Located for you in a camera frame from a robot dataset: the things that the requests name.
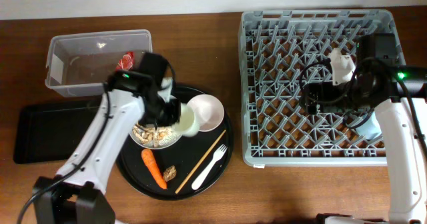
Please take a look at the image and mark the rice and peanut shell scraps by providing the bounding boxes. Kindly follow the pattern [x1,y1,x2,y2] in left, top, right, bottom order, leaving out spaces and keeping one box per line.
[131,123,179,148]

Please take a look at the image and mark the grey plate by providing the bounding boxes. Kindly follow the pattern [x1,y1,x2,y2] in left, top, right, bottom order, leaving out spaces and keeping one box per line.
[128,123,183,150]

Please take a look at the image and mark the white paper cup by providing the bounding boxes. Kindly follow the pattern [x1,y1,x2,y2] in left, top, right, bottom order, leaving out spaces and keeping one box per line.
[172,103,199,137]

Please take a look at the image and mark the pink bowl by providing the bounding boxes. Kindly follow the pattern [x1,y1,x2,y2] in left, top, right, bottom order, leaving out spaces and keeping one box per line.
[187,94,225,132]

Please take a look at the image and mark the red snack wrapper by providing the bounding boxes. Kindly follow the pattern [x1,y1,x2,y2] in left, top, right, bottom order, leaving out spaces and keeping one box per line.
[115,51,135,71]

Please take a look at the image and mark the blue cup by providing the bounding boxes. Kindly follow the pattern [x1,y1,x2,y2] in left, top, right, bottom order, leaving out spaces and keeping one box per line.
[356,113,382,140]

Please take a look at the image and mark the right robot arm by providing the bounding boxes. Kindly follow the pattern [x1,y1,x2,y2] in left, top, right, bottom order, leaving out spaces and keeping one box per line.
[299,33,426,223]

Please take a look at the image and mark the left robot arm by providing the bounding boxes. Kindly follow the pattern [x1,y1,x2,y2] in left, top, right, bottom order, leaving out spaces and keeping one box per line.
[17,53,181,223]

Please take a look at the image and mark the grey dishwasher rack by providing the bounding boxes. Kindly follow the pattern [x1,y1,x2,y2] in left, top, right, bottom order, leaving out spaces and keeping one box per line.
[239,9,397,168]

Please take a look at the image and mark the orange carrot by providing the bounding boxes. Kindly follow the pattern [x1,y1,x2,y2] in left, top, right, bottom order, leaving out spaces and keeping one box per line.
[141,149,167,189]

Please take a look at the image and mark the brown walnut lump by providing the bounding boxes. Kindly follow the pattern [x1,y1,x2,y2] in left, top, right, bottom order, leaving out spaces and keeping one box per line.
[163,165,177,182]

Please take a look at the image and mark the round black tray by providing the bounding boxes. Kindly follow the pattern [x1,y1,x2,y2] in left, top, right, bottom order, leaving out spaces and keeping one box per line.
[115,85,234,201]

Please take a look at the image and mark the wooden chopstick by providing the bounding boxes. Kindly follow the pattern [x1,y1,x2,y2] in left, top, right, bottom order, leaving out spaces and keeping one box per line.
[175,130,226,194]

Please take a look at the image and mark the white plastic fork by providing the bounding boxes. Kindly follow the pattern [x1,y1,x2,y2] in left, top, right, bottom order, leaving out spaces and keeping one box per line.
[191,145,228,190]

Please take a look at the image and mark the clear plastic bin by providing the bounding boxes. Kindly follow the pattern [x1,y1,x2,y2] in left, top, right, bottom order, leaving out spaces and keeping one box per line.
[45,29,153,97]

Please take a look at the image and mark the black rectangular tray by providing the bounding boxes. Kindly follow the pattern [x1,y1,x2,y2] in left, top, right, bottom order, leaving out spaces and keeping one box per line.
[13,97,101,164]

